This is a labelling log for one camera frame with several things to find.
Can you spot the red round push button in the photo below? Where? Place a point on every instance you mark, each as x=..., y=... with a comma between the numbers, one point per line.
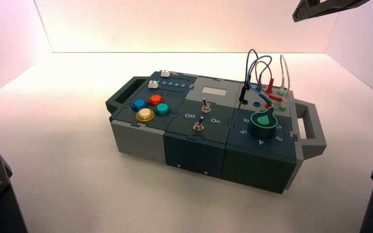
x=156, y=99

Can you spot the blue round push button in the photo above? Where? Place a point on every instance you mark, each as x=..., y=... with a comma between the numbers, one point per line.
x=139, y=104

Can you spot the green banana socket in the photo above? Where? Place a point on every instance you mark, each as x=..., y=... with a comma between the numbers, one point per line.
x=282, y=109
x=280, y=94

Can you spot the grey rectangular display window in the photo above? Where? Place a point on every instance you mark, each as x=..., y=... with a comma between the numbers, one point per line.
x=214, y=91

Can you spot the teal round push button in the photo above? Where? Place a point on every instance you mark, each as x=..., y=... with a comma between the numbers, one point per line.
x=163, y=108

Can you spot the white slider knob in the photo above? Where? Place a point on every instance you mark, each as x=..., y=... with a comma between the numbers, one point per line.
x=165, y=73
x=153, y=84

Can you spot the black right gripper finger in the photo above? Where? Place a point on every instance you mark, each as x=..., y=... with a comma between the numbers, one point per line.
x=321, y=9

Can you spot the dark teal grey control box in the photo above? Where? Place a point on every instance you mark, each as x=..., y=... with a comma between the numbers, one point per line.
x=193, y=154

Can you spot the metal toggle switch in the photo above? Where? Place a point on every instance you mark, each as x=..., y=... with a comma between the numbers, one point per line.
x=198, y=126
x=206, y=108

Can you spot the yellow round push button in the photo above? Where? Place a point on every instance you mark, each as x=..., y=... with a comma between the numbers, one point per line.
x=145, y=114

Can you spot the blue banana socket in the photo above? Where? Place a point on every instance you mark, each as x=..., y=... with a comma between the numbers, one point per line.
x=256, y=104

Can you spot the dark green rotary knob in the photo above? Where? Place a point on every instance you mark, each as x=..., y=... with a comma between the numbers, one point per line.
x=263, y=124

